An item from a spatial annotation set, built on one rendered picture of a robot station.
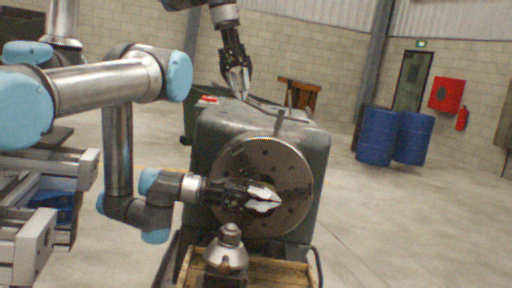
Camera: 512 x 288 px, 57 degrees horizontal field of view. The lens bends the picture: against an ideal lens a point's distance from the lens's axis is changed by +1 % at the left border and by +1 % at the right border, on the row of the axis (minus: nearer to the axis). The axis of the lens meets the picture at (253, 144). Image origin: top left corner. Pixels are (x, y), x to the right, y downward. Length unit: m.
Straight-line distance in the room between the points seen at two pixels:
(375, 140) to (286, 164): 6.34
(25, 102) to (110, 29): 10.42
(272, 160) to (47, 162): 0.61
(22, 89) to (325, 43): 11.76
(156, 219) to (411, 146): 7.44
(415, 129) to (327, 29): 4.84
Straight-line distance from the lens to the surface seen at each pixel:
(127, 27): 11.17
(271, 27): 11.80
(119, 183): 1.25
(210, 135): 1.50
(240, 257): 0.79
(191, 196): 1.18
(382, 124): 7.64
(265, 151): 1.35
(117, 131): 1.19
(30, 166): 1.35
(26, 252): 0.87
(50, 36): 1.45
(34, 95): 0.76
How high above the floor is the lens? 1.47
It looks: 11 degrees down
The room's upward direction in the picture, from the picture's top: 10 degrees clockwise
